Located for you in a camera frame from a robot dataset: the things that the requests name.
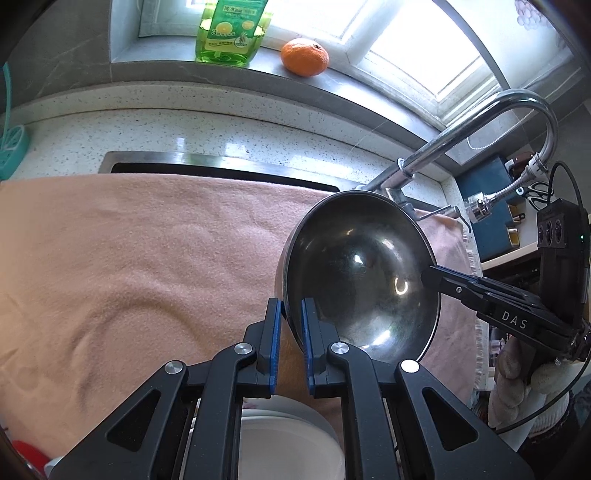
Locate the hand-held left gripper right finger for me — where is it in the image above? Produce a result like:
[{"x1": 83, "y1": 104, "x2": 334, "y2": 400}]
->
[{"x1": 301, "y1": 298, "x2": 536, "y2": 480}]

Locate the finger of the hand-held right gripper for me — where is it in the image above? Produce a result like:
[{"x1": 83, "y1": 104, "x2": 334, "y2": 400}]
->
[{"x1": 421, "y1": 264, "x2": 491, "y2": 306}]

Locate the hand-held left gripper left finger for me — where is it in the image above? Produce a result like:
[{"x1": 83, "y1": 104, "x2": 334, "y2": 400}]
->
[{"x1": 48, "y1": 298, "x2": 282, "y2": 480}]

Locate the large steel bowl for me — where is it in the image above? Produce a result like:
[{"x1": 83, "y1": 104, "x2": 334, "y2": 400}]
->
[{"x1": 274, "y1": 190, "x2": 443, "y2": 363}]

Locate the white oval plate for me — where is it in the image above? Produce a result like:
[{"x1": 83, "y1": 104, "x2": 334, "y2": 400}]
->
[{"x1": 238, "y1": 397, "x2": 347, "y2": 480}]

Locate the small red steel bowl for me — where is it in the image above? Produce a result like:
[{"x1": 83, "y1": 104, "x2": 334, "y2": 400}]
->
[{"x1": 11, "y1": 440, "x2": 51, "y2": 480}]

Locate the person's right hand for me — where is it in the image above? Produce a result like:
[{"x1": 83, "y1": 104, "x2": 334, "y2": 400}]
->
[{"x1": 488, "y1": 340, "x2": 574, "y2": 431}]

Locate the dark blue box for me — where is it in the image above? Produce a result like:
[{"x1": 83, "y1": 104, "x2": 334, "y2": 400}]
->
[{"x1": 455, "y1": 154, "x2": 541, "y2": 259}]

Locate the chrome faucet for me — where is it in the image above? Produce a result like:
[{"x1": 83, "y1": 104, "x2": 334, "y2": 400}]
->
[{"x1": 353, "y1": 89, "x2": 559, "y2": 222}]

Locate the pink towel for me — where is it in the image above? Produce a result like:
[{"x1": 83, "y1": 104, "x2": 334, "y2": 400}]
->
[{"x1": 0, "y1": 174, "x2": 478, "y2": 462}]

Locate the steel sink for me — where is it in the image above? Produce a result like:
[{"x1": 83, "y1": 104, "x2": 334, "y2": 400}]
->
[{"x1": 99, "y1": 151, "x2": 340, "y2": 192}]

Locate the window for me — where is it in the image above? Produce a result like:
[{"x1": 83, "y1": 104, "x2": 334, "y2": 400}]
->
[{"x1": 139, "y1": 0, "x2": 509, "y2": 121}]

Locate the orange mandarin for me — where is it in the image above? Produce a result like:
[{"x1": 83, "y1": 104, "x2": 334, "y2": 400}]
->
[{"x1": 281, "y1": 38, "x2": 330, "y2": 78}]

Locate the green dish soap bottle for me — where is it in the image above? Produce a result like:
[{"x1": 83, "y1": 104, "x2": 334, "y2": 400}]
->
[{"x1": 194, "y1": 0, "x2": 273, "y2": 65}]

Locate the teal power strip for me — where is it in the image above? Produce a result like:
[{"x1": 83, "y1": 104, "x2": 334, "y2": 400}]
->
[{"x1": 0, "y1": 124, "x2": 31, "y2": 182}]

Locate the metal sprayer hose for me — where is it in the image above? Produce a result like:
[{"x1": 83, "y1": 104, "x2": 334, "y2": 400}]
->
[{"x1": 466, "y1": 152, "x2": 548, "y2": 224}]

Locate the teal hose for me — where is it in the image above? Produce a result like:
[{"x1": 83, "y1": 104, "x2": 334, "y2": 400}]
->
[{"x1": 1, "y1": 62, "x2": 14, "y2": 132}]

